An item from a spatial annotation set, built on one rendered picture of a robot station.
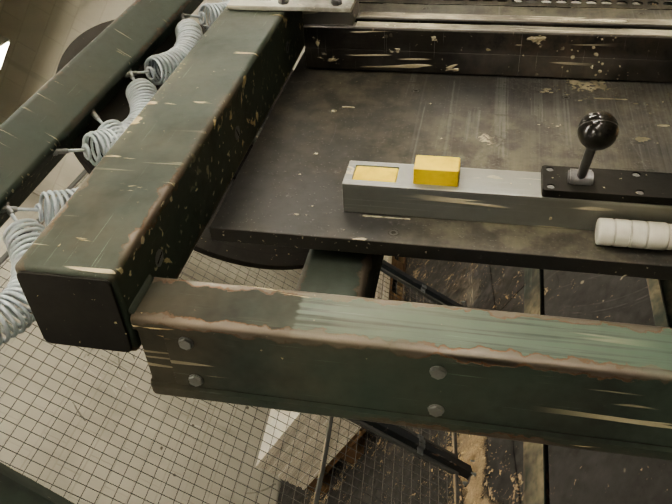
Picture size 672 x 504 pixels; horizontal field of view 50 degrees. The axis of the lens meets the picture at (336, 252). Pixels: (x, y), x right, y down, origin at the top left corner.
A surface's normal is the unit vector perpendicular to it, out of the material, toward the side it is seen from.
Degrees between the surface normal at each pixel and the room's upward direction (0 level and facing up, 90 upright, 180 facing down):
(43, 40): 90
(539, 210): 90
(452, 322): 57
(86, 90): 90
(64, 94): 90
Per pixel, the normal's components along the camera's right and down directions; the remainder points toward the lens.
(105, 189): -0.05, -0.77
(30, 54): -0.11, 0.52
